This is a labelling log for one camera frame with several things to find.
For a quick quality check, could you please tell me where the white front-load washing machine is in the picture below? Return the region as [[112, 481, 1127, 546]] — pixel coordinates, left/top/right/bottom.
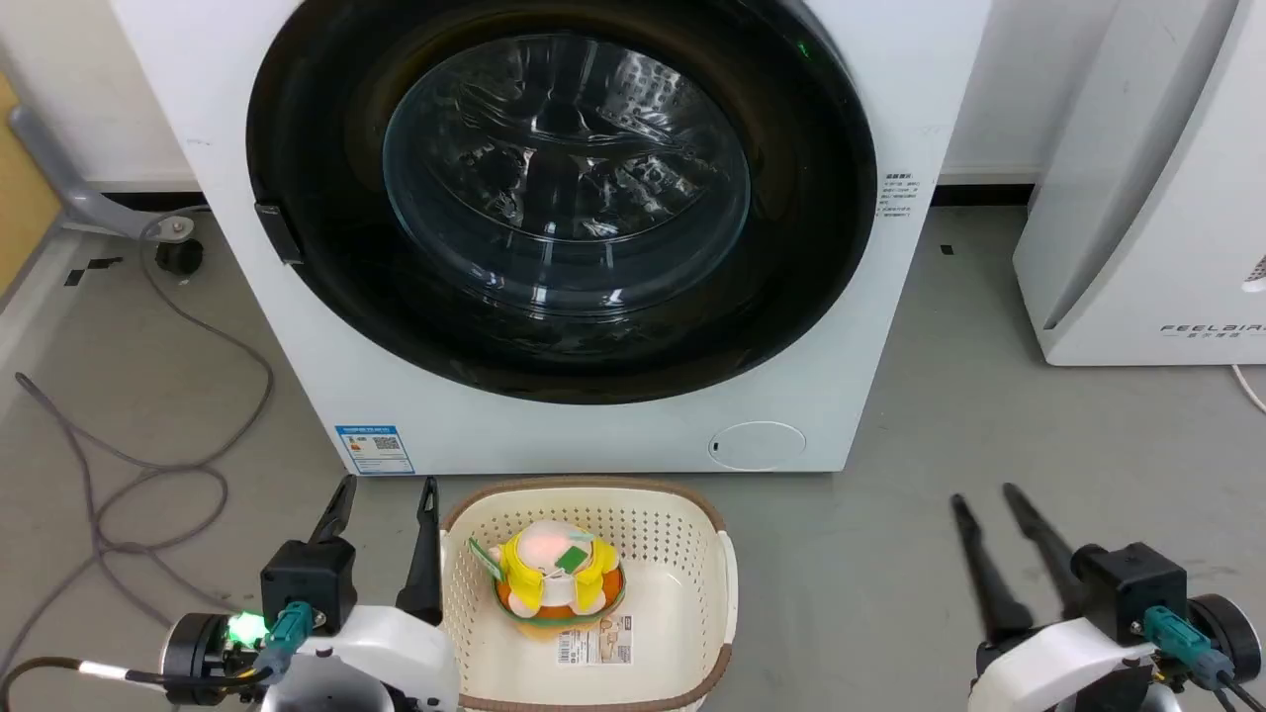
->
[[109, 0, 993, 477]]

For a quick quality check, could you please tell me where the round white filter cover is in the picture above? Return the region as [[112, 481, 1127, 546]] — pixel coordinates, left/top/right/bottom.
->
[[709, 421, 808, 472]]

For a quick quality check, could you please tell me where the grey floor cable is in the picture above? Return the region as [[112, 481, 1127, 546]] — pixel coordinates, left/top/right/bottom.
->
[[0, 212, 276, 675]]

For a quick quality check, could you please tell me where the white air purifier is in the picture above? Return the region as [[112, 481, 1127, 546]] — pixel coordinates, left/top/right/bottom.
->
[[1011, 0, 1266, 368]]

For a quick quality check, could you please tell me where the gripper teal-plug cable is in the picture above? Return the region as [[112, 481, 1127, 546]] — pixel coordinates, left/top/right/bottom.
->
[[0, 601, 317, 701], [1143, 607, 1266, 712]]

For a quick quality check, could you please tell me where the round black glass washer door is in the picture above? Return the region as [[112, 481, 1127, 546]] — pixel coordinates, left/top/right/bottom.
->
[[245, 0, 878, 405]]

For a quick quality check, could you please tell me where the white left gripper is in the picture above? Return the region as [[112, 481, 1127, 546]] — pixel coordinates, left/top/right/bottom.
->
[[162, 474, 462, 712]]

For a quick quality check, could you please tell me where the small text sticker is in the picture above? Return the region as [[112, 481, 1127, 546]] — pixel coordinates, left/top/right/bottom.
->
[[880, 171, 923, 221]]

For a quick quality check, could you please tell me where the thin white cable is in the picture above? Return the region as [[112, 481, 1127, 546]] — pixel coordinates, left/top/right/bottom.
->
[[1230, 364, 1266, 415]]

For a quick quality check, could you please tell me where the white printed product tag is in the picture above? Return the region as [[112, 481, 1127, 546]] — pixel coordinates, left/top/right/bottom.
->
[[556, 613, 635, 667]]

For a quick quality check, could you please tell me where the yellow wooden panel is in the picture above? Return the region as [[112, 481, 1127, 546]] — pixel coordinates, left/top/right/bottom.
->
[[0, 73, 63, 300]]

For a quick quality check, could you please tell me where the left gripper teal-plug cable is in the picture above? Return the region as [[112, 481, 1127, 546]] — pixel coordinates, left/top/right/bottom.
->
[[0, 601, 317, 701]]

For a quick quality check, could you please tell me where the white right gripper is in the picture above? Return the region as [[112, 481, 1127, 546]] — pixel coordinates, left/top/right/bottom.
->
[[950, 483, 1264, 712]]

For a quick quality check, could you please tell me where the yellow orange plush doll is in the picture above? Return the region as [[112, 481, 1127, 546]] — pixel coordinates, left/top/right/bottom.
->
[[469, 521, 627, 636]]

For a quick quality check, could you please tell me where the black caster wheel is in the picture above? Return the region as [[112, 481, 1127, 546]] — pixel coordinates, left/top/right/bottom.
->
[[154, 237, 205, 279]]

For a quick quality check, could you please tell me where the blue energy label sticker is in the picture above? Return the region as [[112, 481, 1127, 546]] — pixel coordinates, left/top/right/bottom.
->
[[334, 425, 416, 477]]

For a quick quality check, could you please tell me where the grey metal stand leg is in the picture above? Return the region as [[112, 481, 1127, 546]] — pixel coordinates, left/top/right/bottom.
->
[[7, 104, 199, 244]]

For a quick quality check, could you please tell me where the cream perforated laundry basket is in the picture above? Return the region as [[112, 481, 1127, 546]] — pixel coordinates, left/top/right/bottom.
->
[[439, 477, 739, 712]]

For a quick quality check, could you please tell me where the right gripper teal-plug cable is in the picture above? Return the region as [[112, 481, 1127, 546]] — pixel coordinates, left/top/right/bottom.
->
[[1143, 607, 1266, 712]]

